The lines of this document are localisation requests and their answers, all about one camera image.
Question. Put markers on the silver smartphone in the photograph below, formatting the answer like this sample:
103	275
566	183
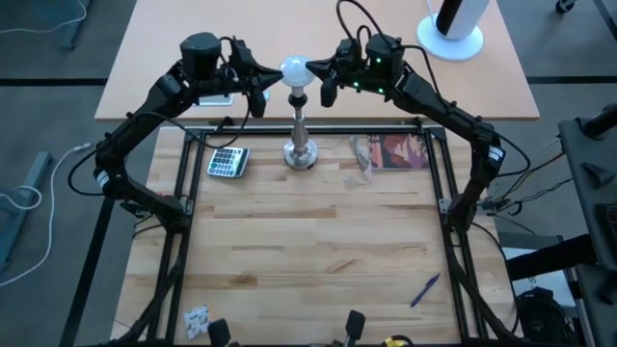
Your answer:
217	100

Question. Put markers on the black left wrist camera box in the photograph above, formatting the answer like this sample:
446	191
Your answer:
241	53

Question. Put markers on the red patterned notebook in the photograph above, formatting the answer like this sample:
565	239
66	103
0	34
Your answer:
400	150

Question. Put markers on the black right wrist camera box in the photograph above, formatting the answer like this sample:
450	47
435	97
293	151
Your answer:
348	53

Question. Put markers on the white light bulb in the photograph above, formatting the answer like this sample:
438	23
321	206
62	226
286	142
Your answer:
296	70

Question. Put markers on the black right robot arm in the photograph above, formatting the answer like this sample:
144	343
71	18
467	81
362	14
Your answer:
434	103

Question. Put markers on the silver table lamp stand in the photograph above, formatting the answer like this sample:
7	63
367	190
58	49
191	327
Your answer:
300	156

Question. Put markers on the black chair caster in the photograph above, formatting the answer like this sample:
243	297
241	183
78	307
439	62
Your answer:
563	6

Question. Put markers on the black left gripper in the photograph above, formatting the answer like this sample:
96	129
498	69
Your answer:
258	103

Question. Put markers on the black aluminium table frame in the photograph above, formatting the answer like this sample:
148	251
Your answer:
337	132

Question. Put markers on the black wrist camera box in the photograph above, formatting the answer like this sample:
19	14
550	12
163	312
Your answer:
241	53
348	53

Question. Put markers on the silver frame bracket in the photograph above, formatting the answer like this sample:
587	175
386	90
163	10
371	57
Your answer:
444	205

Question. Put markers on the blue pen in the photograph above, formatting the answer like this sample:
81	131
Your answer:
424	290

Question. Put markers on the black backpack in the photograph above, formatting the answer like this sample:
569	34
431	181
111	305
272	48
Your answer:
542	318

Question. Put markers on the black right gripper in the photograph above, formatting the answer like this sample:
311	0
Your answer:
329	94

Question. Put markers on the grey desk leg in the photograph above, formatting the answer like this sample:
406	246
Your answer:
74	29

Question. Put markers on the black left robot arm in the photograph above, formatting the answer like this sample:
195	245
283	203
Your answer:
144	115

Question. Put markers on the white tower fan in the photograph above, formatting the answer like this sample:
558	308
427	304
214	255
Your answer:
448	48

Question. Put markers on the grey desk foot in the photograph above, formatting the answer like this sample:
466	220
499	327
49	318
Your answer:
38	164

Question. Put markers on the black slanted beam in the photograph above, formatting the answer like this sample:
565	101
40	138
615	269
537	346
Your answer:
549	258

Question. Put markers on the grey pocket calculator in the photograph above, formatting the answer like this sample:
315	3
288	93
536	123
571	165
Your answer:
226	161

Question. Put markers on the beige office desk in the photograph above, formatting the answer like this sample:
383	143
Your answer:
289	24

